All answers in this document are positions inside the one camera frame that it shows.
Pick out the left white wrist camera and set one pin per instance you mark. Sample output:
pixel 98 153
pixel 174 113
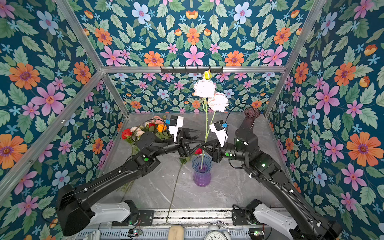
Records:
pixel 176 122

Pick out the black hook rail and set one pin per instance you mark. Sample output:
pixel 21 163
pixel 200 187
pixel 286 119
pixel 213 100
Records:
pixel 188 70

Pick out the aluminium mounting rail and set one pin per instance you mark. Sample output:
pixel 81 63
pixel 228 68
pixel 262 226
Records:
pixel 192 214

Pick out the white alarm clock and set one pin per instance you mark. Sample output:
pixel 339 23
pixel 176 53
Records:
pixel 215 233

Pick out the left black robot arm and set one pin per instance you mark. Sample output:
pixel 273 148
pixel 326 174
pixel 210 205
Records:
pixel 79 207

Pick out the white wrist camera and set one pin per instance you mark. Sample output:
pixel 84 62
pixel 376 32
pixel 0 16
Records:
pixel 220 129
pixel 176 122

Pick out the dark purple glass vase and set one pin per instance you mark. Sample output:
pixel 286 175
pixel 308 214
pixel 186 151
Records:
pixel 251 114

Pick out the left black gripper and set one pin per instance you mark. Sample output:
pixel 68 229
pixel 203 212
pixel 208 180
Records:
pixel 183 148

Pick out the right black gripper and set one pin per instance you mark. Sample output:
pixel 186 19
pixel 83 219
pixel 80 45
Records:
pixel 216 152

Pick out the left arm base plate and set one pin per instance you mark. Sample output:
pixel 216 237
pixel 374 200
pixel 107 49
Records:
pixel 140 218

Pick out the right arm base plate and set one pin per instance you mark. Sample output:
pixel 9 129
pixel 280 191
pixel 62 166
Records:
pixel 243 217

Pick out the blue purple glass vase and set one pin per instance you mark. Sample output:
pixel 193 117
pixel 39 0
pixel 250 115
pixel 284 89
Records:
pixel 202 165

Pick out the beige wooden handle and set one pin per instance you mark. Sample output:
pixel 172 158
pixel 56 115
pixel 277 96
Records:
pixel 176 232

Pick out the mixed flower bunch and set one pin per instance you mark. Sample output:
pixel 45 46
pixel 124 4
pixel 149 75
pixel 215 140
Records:
pixel 157 125

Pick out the red rose stem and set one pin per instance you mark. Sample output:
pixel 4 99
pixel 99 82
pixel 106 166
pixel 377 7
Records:
pixel 182 195

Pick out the pink peony flower stem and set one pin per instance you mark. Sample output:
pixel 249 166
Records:
pixel 213 101

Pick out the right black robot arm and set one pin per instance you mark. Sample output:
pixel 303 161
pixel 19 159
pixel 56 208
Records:
pixel 303 221

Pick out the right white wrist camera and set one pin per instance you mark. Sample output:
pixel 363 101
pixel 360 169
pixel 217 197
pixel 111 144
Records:
pixel 220 129

